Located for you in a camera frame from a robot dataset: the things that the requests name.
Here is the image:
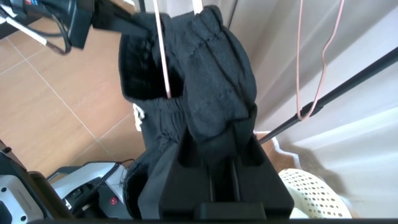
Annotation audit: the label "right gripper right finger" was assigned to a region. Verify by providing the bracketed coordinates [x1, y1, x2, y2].
[231, 127, 295, 218]

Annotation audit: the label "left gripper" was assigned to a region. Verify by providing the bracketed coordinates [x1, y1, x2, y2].
[40, 0, 95, 50]

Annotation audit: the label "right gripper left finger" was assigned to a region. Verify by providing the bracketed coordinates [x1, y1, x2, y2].
[159, 129, 215, 218]

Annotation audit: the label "pink clothes hanger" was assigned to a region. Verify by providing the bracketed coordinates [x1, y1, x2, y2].
[151, 0, 205, 100]
[295, 0, 346, 121]

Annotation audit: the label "black shorts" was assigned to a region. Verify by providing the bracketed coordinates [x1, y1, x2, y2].
[118, 4, 259, 218]

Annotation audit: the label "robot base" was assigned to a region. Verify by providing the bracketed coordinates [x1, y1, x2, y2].
[0, 139, 135, 218]

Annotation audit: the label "white laundry basket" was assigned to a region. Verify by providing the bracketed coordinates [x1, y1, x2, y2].
[278, 167, 353, 218]

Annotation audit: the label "black clothes rack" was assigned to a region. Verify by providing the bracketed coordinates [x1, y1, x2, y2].
[257, 46, 398, 146]

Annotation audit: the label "beige curtain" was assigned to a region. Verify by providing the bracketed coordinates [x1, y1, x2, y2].
[164, 0, 398, 218]

